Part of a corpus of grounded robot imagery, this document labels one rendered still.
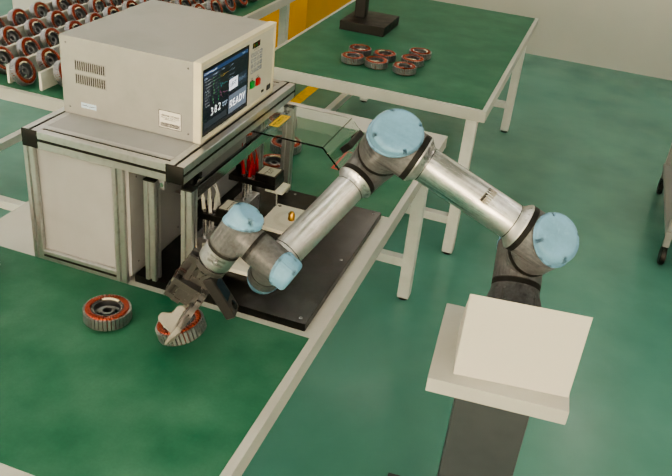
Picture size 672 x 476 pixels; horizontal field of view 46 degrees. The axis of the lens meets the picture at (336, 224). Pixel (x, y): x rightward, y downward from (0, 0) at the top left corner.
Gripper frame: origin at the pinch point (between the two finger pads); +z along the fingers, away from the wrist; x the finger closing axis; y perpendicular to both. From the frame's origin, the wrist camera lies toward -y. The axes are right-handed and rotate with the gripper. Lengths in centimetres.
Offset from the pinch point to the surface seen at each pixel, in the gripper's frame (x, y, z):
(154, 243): -21.4, 14.2, -1.3
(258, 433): 22.9, -23.5, -6.0
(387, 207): -83, -41, -18
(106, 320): -1.7, 13.8, 10.3
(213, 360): 2.9, -10.8, 0.4
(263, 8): -306, 32, 19
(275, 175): -60, -4, -16
